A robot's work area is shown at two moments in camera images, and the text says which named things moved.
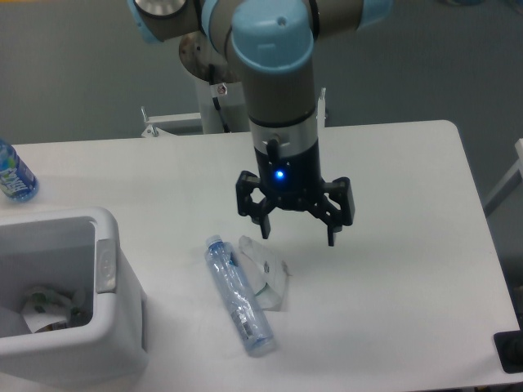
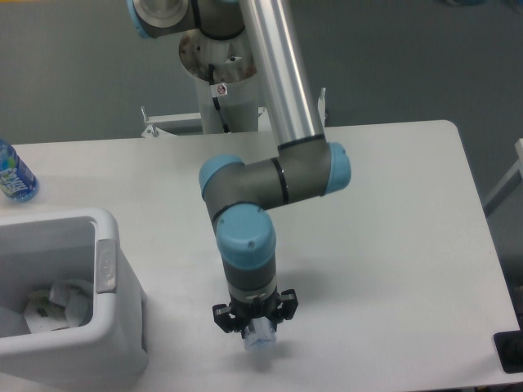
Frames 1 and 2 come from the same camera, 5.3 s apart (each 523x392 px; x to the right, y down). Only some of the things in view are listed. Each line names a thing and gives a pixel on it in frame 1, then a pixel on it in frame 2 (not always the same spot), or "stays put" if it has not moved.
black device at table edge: [509, 346] stays put
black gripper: [294, 183] → [242, 312]
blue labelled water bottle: [18, 181] stays put
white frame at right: [508, 184] stays put
